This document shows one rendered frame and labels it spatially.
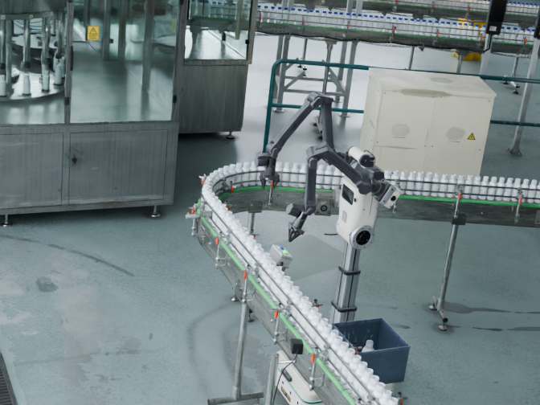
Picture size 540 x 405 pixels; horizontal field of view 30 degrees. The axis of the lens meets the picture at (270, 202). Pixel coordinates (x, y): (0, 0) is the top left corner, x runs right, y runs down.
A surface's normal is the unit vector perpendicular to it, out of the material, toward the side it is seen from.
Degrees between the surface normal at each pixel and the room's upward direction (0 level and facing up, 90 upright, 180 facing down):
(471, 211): 90
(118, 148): 90
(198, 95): 90
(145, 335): 0
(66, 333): 0
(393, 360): 90
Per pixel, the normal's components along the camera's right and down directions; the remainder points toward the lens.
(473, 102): 0.08, 0.39
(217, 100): 0.39, 0.39
